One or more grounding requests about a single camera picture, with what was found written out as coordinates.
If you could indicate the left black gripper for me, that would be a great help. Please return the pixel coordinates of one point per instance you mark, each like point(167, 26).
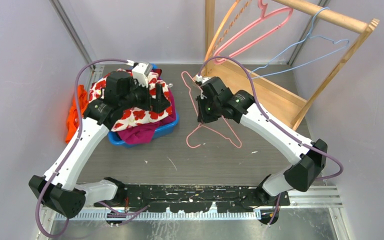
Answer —
point(155, 104)

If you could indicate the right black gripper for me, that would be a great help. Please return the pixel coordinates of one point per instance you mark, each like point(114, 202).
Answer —
point(202, 117)

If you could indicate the floral white red garment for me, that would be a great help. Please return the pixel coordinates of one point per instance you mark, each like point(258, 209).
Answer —
point(109, 119)

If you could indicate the pink wire hanger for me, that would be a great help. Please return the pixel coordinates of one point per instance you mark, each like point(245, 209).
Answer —
point(200, 125)

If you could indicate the magenta garment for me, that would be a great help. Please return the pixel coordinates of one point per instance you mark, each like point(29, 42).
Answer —
point(144, 134)

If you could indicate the wooden hanger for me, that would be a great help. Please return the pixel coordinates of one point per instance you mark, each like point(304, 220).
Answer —
point(213, 37)

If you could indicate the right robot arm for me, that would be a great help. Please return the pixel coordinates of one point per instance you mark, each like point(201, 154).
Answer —
point(305, 156)

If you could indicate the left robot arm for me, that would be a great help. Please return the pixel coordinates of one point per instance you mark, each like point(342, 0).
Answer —
point(58, 188)

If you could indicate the blue plastic bin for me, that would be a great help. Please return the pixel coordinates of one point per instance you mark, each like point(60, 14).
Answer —
point(135, 117)

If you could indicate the wooden clothes rack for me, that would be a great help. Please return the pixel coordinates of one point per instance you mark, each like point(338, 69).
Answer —
point(289, 107)

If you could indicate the orange cloth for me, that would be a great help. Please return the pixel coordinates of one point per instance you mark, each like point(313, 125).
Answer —
point(72, 120)

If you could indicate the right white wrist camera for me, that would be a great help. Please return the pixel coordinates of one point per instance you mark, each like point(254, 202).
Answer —
point(199, 80)

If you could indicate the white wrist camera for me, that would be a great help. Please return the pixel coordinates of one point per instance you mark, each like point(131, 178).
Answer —
point(199, 80)
point(140, 72)

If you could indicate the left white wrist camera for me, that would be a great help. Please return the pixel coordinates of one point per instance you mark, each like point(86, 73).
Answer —
point(140, 72)

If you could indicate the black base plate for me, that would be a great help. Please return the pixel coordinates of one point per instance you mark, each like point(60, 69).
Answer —
point(196, 203)

